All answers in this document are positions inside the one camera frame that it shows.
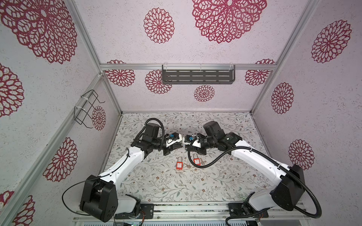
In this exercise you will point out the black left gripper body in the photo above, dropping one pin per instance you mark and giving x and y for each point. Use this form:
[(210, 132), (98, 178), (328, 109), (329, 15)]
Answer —
[(168, 149)]

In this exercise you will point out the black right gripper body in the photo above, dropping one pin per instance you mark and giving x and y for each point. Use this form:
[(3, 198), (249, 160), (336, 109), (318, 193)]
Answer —
[(206, 144)]

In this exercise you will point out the red padlock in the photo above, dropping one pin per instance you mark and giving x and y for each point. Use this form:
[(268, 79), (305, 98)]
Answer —
[(179, 163), (196, 159)]

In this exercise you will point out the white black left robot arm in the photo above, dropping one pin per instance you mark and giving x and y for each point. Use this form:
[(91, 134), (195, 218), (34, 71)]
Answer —
[(99, 198)]

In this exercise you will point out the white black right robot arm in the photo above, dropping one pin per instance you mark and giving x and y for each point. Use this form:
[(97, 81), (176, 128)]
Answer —
[(288, 182)]

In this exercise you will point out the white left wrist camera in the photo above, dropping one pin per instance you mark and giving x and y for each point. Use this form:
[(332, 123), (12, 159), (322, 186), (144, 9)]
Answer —
[(173, 139)]

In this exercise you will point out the dark metal wall shelf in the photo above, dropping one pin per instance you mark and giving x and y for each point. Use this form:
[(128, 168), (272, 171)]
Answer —
[(197, 76)]

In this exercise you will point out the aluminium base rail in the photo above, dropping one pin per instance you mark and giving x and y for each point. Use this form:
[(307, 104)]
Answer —
[(200, 214)]

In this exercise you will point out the black wire wall basket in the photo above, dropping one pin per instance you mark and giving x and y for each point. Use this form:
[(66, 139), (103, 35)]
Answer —
[(90, 114)]

